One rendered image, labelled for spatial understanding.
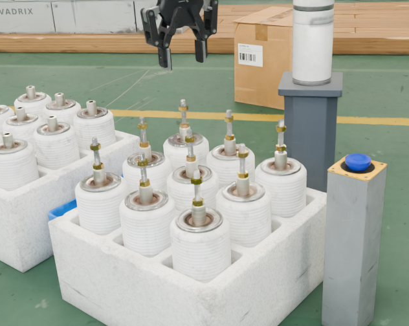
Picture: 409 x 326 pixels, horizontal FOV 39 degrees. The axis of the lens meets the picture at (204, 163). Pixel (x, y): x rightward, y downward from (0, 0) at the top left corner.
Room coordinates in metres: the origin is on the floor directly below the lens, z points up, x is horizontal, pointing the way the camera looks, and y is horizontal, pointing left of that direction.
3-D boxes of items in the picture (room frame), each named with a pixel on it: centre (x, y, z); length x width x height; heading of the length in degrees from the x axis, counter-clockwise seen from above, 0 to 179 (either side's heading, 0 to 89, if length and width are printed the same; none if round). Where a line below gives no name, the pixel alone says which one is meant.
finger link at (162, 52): (0.94, 0.06, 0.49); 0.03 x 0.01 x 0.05; 124
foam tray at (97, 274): (0.97, 0.03, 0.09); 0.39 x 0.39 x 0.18; 49
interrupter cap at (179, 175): (0.97, 0.02, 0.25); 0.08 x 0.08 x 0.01
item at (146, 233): (0.88, 0.10, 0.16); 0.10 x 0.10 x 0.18
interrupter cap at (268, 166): (0.98, -0.14, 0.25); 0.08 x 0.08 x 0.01
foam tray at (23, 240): (1.32, 0.43, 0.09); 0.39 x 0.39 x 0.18; 51
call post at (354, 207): (0.84, -0.24, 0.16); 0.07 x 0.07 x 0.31; 49
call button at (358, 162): (0.84, -0.24, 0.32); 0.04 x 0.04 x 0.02
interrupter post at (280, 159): (0.98, -0.14, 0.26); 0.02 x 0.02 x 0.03
